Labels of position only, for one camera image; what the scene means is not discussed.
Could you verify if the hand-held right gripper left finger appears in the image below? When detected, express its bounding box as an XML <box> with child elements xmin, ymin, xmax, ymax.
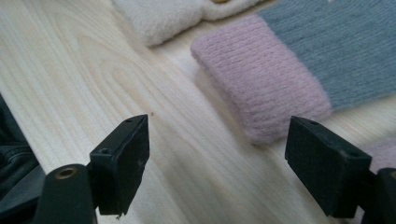
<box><xmin>89</xmin><ymin>114</ymin><xmax>150</xmax><ymax>217</ymax></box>

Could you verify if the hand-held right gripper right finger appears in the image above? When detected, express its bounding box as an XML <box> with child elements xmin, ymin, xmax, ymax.
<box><xmin>284</xmin><ymin>116</ymin><xmax>373</xmax><ymax>218</ymax></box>

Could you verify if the cream yellow knitted glove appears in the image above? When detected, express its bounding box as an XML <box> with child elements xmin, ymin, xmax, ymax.
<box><xmin>110</xmin><ymin>0</ymin><xmax>269</xmax><ymax>48</ymax></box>

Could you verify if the dark cloth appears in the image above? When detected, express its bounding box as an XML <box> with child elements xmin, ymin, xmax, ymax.
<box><xmin>0</xmin><ymin>92</ymin><xmax>48</xmax><ymax>220</ymax></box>

